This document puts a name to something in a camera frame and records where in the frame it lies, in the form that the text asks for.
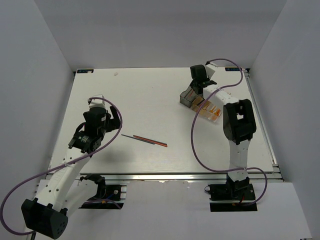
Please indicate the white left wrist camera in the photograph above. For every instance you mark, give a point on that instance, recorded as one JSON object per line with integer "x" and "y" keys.
{"x": 96, "y": 101}

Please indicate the smoky grey plastic container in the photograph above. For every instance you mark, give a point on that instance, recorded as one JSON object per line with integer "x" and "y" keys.
{"x": 183, "y": 98}

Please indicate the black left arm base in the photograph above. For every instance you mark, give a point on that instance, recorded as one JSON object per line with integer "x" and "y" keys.
{"x": 108, "y": 196}

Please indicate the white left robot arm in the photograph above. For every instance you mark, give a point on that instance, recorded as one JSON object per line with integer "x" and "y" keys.
{"x": 48, "y": 213}

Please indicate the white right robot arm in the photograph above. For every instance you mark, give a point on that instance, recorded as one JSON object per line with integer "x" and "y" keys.
{"x": 238, "y": 125}

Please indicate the clear plastic container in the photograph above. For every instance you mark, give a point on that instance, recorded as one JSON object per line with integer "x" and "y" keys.
{"x": 211, "y": 111}

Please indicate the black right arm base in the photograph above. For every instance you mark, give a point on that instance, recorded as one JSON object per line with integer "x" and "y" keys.
{"x": 222, "y": 200}

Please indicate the blue corner label sticker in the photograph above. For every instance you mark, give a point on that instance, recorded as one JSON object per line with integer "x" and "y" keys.
{"x": 85, "y": 71}
{"x": 232, "y": 69}

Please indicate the yellow plastic knife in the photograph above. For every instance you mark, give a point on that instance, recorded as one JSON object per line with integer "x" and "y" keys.
{"x": 198, "y": 101}

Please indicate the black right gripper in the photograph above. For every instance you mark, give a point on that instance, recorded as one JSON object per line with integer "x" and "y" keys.
{"x": 207, "y": 78}

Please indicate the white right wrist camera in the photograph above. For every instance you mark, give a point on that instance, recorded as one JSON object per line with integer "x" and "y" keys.
{"x": 210, "y": 68}

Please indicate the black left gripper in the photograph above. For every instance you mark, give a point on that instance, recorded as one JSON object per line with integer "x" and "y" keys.
{"x": 113, "y": 123}

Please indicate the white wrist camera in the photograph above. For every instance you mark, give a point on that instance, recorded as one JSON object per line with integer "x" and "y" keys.
{"x": 96, "y": 101}
{"x": 210, "y": 68}

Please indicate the amber plastic container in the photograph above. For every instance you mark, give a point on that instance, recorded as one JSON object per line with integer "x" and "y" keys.
{"x": 196, "y": 108}

